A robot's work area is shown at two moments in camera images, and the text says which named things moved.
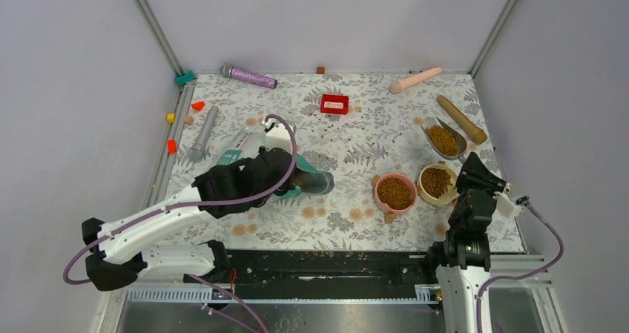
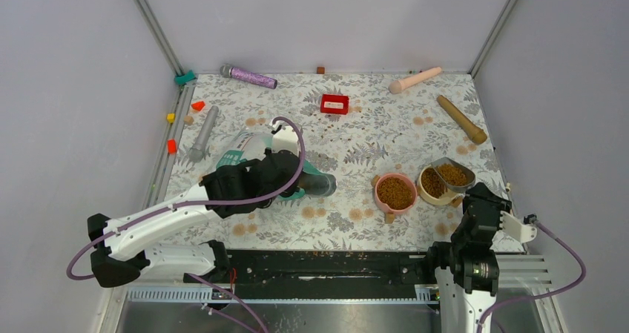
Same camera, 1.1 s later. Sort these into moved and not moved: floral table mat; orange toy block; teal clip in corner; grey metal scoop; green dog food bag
Moved: grey metal scoop
Not moved: teal clip in corner; orange toy block; floral table mat; green dog food bag
